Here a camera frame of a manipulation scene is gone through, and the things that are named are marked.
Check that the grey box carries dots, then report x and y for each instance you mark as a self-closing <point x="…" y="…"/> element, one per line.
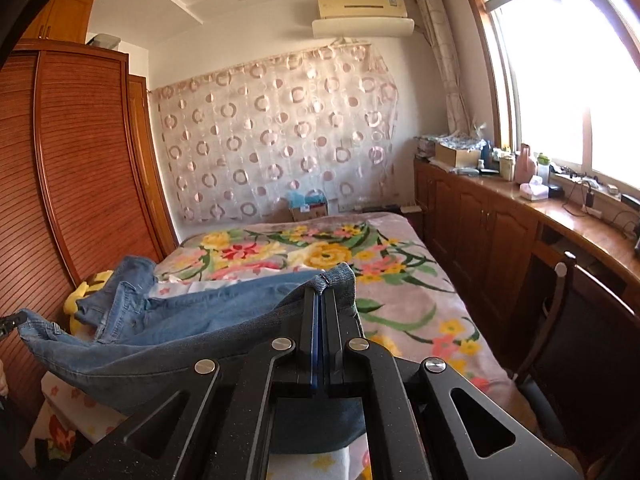
<point x="104" y="40"/>

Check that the cardboard box with blue items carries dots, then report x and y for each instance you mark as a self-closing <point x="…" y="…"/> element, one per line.
<point x="307" y="206"/>

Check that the pink floral blanket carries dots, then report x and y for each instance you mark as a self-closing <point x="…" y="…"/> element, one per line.
<point x="410" y="280"/>

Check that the white jar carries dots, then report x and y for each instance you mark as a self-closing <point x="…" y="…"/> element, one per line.
<point x="507" y="167"/>

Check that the white air conditioner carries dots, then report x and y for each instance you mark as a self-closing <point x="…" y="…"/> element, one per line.
<point x="362" y="17"/>

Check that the blue denim pants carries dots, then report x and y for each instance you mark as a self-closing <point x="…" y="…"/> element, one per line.
<point x="200" y="320"/>

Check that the dark wooden chair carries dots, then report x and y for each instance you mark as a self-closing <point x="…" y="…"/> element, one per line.
<point x="575" y="340"/>

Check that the pink bottle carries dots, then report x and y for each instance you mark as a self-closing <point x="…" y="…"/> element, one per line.
<point x="525" y="165"/>

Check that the yellow plush toy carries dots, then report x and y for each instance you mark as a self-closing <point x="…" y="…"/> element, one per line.
<point x="85" y="300"/>

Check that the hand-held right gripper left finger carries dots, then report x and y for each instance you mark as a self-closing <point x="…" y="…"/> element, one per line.
<point x="314" y="350"/>

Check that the wooden upper cabinet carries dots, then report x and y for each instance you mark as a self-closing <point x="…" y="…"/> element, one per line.
<point x="65" y="15"/>

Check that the green capped bottle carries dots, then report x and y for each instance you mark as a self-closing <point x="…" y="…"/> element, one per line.
<point x="543" y="167"/>

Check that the wooden cabinet counter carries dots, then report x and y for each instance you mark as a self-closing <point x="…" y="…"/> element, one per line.
<point x="480" y="230"/>

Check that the open cardboard box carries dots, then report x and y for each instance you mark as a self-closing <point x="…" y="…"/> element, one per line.
<point x="457" y="155"/>

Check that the wooden louvered wardrobe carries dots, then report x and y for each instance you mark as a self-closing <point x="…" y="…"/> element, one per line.
<point x="85" y="170"/>

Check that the wooden framed window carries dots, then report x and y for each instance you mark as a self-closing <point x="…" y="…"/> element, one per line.
<point x="565" y="75"/>

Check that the beige window curtain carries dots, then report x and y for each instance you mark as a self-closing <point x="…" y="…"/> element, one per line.
<point x="445" y="60"/>

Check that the white strawberry print blanket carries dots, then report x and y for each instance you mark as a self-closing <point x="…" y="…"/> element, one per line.
<point x="75" y="420"/>

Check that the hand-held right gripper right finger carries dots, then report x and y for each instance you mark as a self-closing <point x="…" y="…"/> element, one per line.
<point x="327" y="350"/>

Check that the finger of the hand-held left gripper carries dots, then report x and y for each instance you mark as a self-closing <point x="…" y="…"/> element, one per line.
<point x="11" y="322"/>

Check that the pink tissue box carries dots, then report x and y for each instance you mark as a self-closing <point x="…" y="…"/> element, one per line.
<point x="534" y="191"/>

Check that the white power strip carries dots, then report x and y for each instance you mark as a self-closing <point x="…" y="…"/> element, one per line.
<point x="592" y="210"/>

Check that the circle patterned sheer curtain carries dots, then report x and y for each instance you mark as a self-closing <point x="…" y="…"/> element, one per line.
<point x="275" y="130"/>

